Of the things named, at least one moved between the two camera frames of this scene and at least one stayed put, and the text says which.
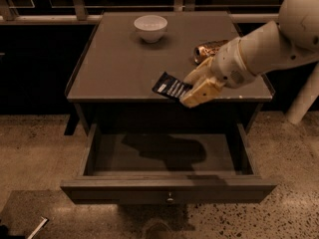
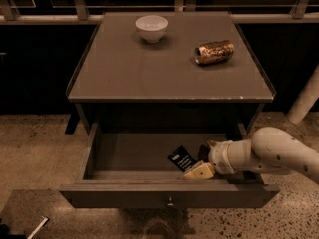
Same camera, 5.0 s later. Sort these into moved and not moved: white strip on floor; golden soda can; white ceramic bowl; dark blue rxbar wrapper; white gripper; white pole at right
Moved: dark blue rxbar wrapper; white gripper
Not moved: golden soda can; white pole at right; white ceramic bowl; white strip on floor
